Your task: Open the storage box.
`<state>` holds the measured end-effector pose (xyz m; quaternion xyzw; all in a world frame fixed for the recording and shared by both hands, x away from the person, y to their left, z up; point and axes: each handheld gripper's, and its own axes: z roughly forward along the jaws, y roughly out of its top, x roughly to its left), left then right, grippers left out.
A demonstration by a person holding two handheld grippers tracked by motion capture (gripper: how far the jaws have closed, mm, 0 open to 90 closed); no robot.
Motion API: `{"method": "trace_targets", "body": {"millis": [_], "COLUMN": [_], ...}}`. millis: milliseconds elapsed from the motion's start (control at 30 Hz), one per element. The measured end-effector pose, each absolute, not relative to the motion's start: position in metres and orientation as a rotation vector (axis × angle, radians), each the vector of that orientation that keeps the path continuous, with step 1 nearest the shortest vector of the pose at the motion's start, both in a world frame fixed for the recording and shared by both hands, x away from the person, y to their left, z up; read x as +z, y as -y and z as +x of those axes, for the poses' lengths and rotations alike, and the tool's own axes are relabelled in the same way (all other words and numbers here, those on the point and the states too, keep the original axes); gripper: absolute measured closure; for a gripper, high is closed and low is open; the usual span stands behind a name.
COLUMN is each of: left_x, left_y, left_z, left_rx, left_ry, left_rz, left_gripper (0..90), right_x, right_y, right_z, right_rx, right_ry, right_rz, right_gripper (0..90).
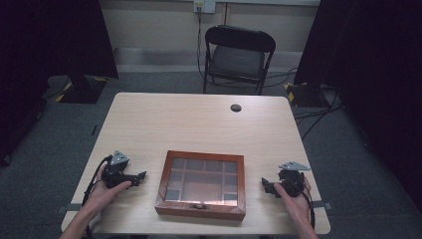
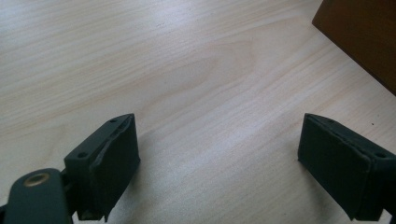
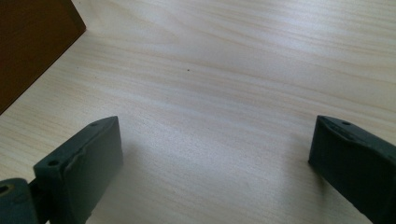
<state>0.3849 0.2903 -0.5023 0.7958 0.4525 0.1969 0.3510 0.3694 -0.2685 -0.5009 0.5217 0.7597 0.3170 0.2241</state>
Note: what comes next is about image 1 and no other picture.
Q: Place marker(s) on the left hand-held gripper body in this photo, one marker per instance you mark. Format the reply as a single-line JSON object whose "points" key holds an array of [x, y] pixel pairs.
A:
{"points": [[114, 172]]}

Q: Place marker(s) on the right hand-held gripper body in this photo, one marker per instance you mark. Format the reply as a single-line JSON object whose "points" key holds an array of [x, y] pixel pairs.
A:
{"points": [[292, 179]]}

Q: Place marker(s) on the wooden box with glass lid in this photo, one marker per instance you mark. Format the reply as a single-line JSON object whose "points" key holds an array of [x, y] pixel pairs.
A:
{"points": [[202, 184]]}

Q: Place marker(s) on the person's right hand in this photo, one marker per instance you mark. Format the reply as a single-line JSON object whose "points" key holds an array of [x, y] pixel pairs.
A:
{"points": [[295, 202]]}

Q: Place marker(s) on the person's left hand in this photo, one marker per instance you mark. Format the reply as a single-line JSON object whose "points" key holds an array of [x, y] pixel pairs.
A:
{"points": [[103, 195]]}

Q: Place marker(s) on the black stand base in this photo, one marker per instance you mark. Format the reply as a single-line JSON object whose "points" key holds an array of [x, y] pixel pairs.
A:
{"points": [[303, 93], [83, 89]]}

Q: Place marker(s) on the black curtain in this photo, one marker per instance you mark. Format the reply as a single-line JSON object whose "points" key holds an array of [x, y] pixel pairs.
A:
{"points": [[49, 49], [368, 83]]}

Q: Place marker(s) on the black folding chair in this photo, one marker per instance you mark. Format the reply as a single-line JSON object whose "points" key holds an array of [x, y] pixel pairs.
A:
{"points": [[237, 58]]}

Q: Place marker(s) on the white wall socket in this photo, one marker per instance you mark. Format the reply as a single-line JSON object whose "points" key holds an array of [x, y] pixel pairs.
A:
{"points": [[204, 6]]}

